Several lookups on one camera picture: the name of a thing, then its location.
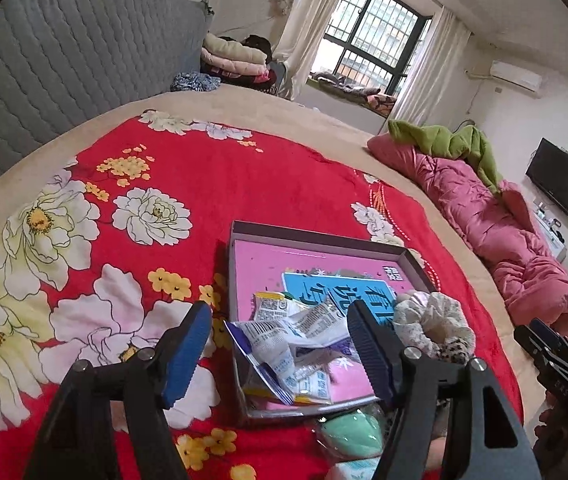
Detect right white curtain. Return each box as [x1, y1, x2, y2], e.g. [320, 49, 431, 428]
[390, 6, 472, 126]

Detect pink quilt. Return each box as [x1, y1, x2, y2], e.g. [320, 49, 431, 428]
[367, 134, 568, 338]

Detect leopard print scrunchie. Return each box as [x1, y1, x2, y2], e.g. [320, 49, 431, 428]
[437, 337, 475, 365]

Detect green sponge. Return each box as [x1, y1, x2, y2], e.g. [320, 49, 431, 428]
[310, 403, 388, 460]

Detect window with dark frame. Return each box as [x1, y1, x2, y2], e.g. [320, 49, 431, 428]
[311, 0, 432, 96]

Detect blankets on window sill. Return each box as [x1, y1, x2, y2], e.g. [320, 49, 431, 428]
[307, 72, 397, 116]

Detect shallow cardboard box tray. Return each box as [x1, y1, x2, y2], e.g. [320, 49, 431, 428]
[229, 220, 436, 422]

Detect blue patterned cloth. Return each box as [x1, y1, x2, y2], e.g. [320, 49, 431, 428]
[170, 72, 221, 92]

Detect white tissue pack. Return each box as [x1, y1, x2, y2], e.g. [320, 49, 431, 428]
[325, 457, 379, 480]

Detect grey quilted headboard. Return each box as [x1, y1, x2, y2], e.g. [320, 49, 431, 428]
[0, 0, 212, 176]

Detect stack of folded blankets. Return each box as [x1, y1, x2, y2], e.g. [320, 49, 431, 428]
[200, 32, 277, 93]

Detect black wall television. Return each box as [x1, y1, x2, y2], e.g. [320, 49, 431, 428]
[526, 138, 568, 217]

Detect left white curtain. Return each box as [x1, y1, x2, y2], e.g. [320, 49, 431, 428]
[274, 0, 338, 101]

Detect green blanket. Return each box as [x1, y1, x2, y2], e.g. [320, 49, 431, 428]
[388, 119, 503, 194]

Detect white curtain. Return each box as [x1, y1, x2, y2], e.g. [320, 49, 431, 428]
[274, 0, 338, 101]
[390, 6, 472, 126]

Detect white floral scrunchie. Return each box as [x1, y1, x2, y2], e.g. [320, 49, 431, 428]
[392, 290, 476, 360]

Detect red floral blanket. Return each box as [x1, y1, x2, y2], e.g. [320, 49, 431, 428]
[0, 111, 520, 479]

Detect white tv cabinet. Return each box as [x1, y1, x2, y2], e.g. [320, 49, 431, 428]
[534, 202, 567, 262]

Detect white blue wrappers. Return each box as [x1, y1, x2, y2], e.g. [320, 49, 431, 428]
[225, 297, 357, 405]

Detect white air conditioner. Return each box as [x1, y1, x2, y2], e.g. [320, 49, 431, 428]
[489, 61, 543, 93]

